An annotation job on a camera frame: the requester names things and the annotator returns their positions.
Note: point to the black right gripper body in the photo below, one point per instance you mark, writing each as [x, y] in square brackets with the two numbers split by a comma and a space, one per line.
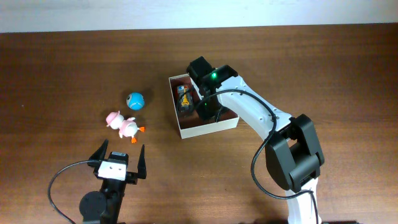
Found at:
[206, 111]

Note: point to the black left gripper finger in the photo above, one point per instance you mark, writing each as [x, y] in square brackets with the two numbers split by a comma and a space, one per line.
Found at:
[141, 166]
[98, 155]

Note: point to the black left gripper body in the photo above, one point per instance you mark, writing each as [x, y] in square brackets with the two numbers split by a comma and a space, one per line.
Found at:
[132, 178]

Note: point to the white box pink inside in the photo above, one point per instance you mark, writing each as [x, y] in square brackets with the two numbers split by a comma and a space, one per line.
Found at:
[192, 125]

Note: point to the pink white duck toy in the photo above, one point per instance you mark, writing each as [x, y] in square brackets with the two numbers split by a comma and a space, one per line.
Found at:
[126, 127]

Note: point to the blue ball toy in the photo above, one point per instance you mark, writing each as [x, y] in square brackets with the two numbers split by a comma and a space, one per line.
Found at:
[135, 101]

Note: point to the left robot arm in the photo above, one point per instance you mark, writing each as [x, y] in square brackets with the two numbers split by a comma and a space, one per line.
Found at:
[103, 206]

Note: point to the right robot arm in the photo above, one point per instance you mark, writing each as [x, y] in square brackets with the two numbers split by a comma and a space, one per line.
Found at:
[291, 145]

